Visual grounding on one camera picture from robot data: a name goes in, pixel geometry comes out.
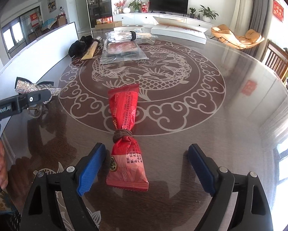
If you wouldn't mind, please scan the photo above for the red flower vase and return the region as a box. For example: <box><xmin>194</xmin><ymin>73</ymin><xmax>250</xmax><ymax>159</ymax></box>
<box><xmin>114</xmin><ymin>0</ymin><xmax>127</xmax><ymax>14</ymax></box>

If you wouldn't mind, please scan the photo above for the black scrunchie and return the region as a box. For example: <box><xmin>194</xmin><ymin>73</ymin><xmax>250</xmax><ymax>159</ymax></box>
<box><xmin>68</xmin><ymin>35</ymin><xmax>93</xmax><ymax>58</ymax></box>

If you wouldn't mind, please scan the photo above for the white cardboard box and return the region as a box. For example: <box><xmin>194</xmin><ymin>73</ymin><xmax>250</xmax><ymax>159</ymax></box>
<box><xmin>0</xmin><ymin>22</ymin><xmax>78</xmax><ymax>81</ymax></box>

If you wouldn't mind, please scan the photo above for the white tv cabinet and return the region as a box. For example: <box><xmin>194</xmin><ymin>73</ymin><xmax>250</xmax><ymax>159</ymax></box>
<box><xmin>113</xmin><ymin>13</ymin><xmax>214</xmax><ymax>32</ymax></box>

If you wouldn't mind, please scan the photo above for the black television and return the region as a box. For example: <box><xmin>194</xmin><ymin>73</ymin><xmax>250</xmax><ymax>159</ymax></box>
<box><xmin>149</xmin><ymin>0</ymin><xmax>189</xmax><ymax>14</ymax></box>

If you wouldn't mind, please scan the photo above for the silver bundle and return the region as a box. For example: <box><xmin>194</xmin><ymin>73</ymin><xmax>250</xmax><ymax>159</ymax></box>
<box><xmin>106</xmin><ymin>31</ymin><xmax>156</xmax><ymax>43</ymax></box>

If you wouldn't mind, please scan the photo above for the orange lounge chair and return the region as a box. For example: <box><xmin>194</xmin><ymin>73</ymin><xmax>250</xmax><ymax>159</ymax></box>
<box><xmin>210</xmin><ymin>24</ymin><xmax>265</xmax><ymax>50</ymax></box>

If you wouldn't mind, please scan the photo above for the gold cosmetic tube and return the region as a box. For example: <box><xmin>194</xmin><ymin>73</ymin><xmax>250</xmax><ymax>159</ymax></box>
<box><xmin>81</xmin><ymin>37</ymin><xmax>102</xmax><ymax>60</ymax></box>

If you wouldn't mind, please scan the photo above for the red snack packet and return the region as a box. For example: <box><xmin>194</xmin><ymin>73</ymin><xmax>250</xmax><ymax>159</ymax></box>
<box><xmin>106</xmin><ymin>84</ymin><xmax>149</xmax><ymax>191</ymax></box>

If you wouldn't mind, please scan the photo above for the black glass display cabinet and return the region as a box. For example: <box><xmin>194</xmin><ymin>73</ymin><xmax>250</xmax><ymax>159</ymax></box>
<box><xmin>87</xmin><ymin>0</ymin><xmax>113</xmax><ymax>28</ymax></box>

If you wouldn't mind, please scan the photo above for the green potted plant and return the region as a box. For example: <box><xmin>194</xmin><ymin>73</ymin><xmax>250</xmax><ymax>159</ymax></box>
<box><xmin>199</xmin><ymin>5</ymin><xmax>219</xmax><ymax>23</ymax></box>

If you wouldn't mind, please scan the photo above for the brown cardboard carton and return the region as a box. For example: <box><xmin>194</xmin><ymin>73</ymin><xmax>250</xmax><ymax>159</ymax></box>
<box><xmin>94</xmin><ymin>21</ymin><xmax>122</xmax><ymax>30</ymax></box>

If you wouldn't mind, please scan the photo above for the wooden dining chair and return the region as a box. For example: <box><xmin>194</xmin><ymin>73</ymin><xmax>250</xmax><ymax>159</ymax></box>
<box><xmin>262</xmin><ymin>40</ymin><xmax>288</xmax><ymax>81</ymax></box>

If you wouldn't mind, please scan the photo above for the white flat box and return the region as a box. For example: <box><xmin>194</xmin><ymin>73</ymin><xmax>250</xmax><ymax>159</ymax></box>
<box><xmin>151</xmin><ymin>17</ymin><xmax>208</xmax><ymax>44</ymax></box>

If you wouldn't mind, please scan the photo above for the person's left hand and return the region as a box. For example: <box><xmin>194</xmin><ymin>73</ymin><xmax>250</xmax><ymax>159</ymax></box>
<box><xmin>0</xmin><ymin>140</ymin><xmax>8</xmax><ymax>190</ymax></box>

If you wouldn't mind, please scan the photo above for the grey curtain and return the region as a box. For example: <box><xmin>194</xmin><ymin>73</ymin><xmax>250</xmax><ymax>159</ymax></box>
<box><xmin>244</xmin><ymin>0</ymin><xmax>273</xmax><ymax>59</ymax></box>

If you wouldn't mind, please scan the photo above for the floral cushion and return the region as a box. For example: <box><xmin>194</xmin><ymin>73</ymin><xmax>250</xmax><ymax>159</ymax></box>
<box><xmin>0</xmin><ymin>191</ymin><xmax>21</xmax><ymax>230</ymax></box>

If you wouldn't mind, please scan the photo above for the pink phone case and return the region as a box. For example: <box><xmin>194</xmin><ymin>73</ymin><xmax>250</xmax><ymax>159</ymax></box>
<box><xmin>100</xmin><ymin>40</ymin><xmax>149</xmax><ymax>65</ymax></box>

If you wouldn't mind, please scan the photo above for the rhinestone bow hair clip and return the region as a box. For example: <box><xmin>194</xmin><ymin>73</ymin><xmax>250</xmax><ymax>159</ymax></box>
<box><xmin>14</xmin><ymin>77</ymin><xmax>61</xmax><ymax>104</ymax></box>

